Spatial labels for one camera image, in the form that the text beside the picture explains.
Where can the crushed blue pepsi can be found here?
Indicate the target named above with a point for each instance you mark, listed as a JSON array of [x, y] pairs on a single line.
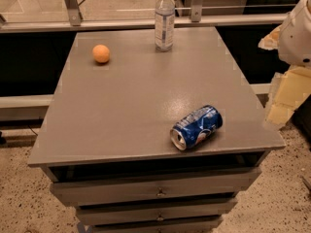
[[195, 127]]

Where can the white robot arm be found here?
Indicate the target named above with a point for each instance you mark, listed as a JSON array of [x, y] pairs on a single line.
[[295, 35]]

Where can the grey drawer cabinet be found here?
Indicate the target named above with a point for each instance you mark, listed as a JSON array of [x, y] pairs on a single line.
[[113, 120]]

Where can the orange ball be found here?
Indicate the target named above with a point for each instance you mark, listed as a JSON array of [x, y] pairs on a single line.
[[101, 54]]

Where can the clear plastic water bottle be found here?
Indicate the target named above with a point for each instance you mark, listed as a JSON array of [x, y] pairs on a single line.
[[164, 24]]

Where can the top grey drawer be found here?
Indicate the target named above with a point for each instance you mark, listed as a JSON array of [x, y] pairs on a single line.
[[154, 187]]

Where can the grey drawer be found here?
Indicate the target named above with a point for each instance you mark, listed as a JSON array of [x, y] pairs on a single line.
[[179, 225], [155, 211], [154, 187]]

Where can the middle grey drawer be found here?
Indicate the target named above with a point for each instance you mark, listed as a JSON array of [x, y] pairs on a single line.
[[155, 211]]

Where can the grey metal railing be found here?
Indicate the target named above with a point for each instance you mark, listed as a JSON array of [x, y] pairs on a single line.
[[80, 15]]

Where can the bottom grey drawer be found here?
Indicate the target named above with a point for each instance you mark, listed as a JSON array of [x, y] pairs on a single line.
[[179, 225]]

